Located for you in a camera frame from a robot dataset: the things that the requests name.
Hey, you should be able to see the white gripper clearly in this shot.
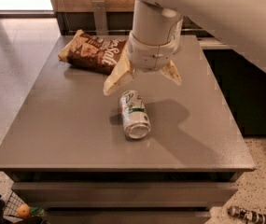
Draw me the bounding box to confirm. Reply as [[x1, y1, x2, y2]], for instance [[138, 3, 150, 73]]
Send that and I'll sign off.
[[103, 31, 183, 97]]

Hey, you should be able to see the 7up soda can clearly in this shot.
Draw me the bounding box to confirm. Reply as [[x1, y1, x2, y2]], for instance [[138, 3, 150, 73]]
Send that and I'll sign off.
[[119, 91, 151, 139]]

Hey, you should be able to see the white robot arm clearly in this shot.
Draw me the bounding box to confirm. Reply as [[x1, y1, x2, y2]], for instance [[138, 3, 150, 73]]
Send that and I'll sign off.
[[104, 0, 266, 96]]

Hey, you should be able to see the clear plastic water bottle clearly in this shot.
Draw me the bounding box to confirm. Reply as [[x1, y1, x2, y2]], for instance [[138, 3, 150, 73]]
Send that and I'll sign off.
[[174, 19, 183, 53]]

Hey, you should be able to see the brown chip bag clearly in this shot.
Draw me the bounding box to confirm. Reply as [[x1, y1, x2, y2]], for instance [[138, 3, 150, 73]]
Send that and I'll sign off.
[[58, 30, 127, 75]]

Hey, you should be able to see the grey counter ledge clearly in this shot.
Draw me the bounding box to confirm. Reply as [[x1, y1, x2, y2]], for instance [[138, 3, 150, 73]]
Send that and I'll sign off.
[[198, 37, 231, 49]]

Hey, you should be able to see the grey table with drawers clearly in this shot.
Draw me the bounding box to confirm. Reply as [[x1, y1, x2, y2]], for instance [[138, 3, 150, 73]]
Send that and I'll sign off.
[[0, 35, 255, 224]]

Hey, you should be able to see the black white striped object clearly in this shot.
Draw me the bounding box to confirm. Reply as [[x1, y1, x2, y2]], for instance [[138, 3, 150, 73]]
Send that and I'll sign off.
[[228, 206, 266, 224]]

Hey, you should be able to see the orange fruit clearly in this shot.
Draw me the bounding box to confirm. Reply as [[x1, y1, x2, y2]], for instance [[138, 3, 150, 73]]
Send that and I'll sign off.
[[17, 203, 31, 218]]

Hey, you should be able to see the left metal bracket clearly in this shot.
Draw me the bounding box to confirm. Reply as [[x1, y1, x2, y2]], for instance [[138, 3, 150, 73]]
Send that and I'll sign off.
[[91, 0, 108, 35]]

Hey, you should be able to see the black wire basket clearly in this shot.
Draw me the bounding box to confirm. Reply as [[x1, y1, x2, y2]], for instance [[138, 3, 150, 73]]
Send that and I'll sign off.
[[0, 189, 47, 224]]

